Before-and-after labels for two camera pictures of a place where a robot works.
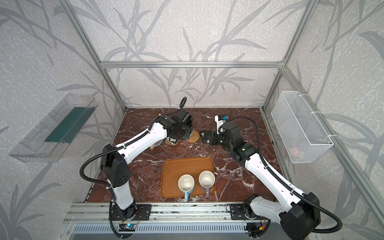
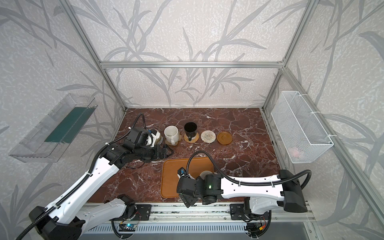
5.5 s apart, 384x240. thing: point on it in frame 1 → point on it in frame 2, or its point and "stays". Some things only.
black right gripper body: [210, 138] → [186, 197]
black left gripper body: [182, 132] → [160, 151]
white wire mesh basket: [302, 134] stays
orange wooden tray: [172, 168] stays
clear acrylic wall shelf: [49, 139] stays
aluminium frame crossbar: [192, 65] stays
